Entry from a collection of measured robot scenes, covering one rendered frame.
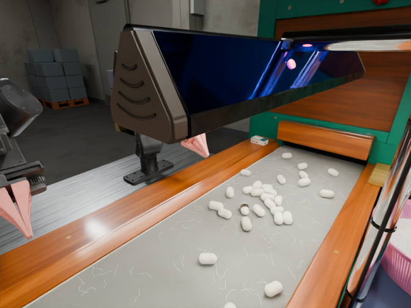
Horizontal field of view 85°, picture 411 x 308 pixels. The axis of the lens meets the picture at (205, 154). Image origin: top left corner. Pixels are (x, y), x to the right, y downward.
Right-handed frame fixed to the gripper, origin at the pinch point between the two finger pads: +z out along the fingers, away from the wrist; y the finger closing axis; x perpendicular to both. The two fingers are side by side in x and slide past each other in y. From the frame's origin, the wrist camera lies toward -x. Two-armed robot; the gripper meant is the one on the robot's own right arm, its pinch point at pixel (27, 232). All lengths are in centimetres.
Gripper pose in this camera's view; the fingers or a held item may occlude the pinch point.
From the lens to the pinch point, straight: 43.3
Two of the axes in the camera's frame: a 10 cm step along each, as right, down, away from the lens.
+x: -4.8, 5.3, 7.0
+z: 5.7, 8.0, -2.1
